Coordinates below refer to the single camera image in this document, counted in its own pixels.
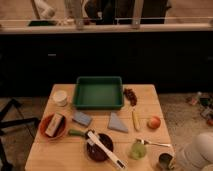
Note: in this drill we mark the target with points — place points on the orange bowl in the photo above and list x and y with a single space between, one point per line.
59 133

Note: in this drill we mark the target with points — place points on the light green cup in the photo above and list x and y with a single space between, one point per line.
137 151

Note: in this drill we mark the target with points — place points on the silver fork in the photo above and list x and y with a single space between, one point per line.
145 142

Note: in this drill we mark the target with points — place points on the white black box in bowl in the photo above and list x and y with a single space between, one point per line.
54 124

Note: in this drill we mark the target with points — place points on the green handled utensil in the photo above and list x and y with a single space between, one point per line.
73 132

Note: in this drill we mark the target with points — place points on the dark red grapes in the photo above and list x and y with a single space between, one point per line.
130 95

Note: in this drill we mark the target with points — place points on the dark metal cup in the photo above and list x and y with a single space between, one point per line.
166 162

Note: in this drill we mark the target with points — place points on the blue rectangular sponge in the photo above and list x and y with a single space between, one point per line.
82 118

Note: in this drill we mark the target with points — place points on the black tripod stand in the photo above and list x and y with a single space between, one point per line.
6 166

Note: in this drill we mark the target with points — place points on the green plastic tray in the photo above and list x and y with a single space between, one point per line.
98 93

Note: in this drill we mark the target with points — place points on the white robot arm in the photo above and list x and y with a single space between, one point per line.
197 154

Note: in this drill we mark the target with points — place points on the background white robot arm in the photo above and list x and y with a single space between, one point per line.
47 11

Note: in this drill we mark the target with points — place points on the wooden table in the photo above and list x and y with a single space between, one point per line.
69 154

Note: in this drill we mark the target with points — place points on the dark brown bowl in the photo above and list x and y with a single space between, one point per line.
95 152

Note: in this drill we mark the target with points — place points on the grey triangular cloth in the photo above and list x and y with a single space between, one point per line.
115 123

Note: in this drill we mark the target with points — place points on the red yellow apple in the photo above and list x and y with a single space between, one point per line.
154 122

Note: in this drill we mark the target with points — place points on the white cup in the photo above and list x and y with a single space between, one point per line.
60 98

